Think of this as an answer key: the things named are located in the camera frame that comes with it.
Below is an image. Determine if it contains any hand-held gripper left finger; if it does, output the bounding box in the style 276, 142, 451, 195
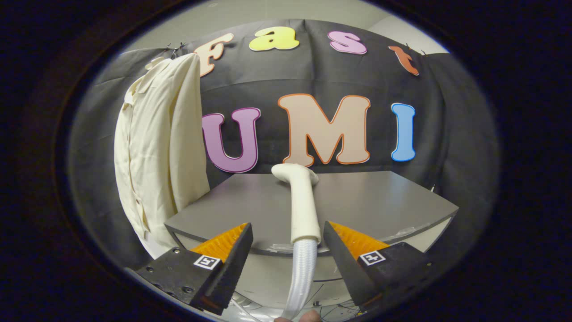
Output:
124, 222, 254, 316

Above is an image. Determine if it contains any white cabinet with grey top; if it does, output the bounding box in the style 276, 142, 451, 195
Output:
164, 170, 460, 314

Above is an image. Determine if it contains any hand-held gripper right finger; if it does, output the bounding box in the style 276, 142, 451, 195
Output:
323, 221, 436, 309

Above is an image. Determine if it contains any tangle of thin cables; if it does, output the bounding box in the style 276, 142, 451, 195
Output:
308, 282, 365, 322

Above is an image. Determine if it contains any cream button-up shirt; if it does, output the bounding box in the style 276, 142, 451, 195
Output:
114, 53, 210, 249

